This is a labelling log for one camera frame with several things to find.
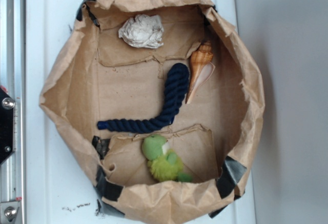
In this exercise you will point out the brown paper bag bin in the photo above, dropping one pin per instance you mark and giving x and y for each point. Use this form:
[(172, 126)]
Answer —
[(97, 76)]

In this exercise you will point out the orange conch seashell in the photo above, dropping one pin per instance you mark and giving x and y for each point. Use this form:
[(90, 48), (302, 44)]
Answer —
[(201, 67)]

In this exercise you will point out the green plush toy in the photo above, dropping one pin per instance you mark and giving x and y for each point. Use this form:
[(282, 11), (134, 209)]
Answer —
[(163, 162)]

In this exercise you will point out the crumpled white paper ball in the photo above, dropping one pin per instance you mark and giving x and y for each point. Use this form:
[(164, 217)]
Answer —
[(143, 31)]

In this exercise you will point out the aluminium frame rail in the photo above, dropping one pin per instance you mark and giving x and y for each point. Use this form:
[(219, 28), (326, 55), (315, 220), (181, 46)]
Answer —
[(13, 208)]

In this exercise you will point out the black mounting plate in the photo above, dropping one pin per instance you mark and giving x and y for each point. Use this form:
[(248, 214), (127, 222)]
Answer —
[(7, 125)]

